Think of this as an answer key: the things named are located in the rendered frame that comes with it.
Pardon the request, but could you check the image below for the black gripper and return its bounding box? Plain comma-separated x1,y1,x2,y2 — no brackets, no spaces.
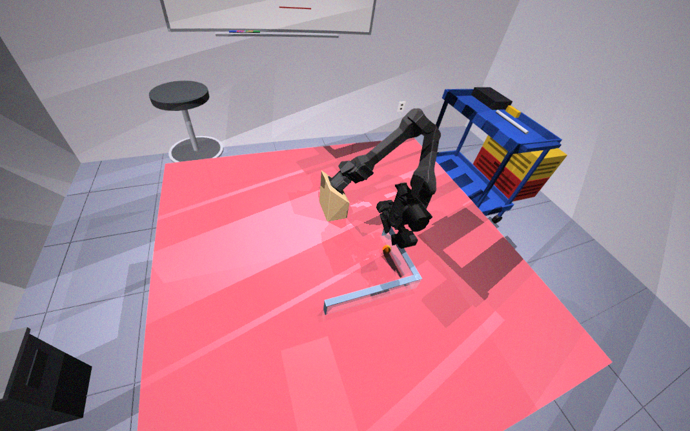
376,199,418,249

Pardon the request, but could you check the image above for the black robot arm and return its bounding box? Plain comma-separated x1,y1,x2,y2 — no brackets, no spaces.
328,108,441,232

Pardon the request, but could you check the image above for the clear glass l-shaped wall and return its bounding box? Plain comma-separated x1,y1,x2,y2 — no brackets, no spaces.
326,231,421,315

